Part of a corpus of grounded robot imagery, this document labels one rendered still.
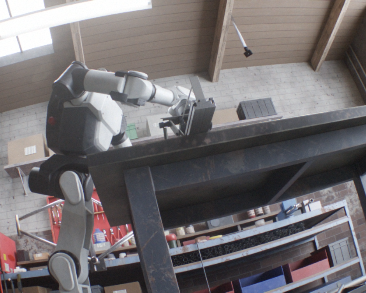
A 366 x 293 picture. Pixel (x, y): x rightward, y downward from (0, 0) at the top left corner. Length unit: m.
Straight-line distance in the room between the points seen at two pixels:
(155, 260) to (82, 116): 0.72
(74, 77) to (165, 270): 0.82
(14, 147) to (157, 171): 2.77
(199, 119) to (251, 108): 2.86
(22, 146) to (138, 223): 2.79
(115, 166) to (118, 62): 2.89
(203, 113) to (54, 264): 0.80
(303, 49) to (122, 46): 2.17
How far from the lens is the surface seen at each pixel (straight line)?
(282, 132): 1.27
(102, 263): 2.81
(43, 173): 1.63
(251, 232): 2.94
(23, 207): 3.91
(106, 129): 1.66
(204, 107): 1.06
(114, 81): 1.44
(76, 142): 1.58
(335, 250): 3.25
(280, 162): 1.31
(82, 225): 1.51
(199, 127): 1.16
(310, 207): 3.35
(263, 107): 4.00
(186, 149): 1.17
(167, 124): 1.41
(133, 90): 1.45
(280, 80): 4.63
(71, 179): 1.55
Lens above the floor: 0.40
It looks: 22 degrees up
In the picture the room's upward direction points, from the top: 15 degrees counter-clockwise
